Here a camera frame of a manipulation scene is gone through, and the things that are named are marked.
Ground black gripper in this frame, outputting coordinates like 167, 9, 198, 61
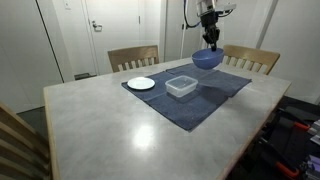
200, 11, 221, 53

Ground blue plastic bowl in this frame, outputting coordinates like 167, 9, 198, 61
191, 47, 225, 71

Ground light wooden slatted chair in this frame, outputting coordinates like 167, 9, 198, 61
221, 44, 281, 76
107, 44, 160, 74
0, 101, 53, 180

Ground dark blue cloth mat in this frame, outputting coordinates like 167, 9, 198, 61
165, 62, 253, 98
121, 70, 232, 132

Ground clear plastic container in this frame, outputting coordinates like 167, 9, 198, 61
164, 74, 199, 98

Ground white round plate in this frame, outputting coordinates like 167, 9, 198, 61
126, 76, 156, 91

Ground white door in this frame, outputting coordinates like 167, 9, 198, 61
84, 0, 141, 76

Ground aluminium base plates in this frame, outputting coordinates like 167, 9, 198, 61
298, 153, 320, 180

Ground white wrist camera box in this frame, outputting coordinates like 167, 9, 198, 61
213, 1, 238, 14

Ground black cable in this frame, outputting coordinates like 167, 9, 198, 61
182, 0, 204, 30

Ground silver door handle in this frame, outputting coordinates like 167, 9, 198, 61
90, 20, 103, 33

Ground black clamp orange handle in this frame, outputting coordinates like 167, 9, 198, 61
259, 136, 301, 179
292, 121, 312, 133

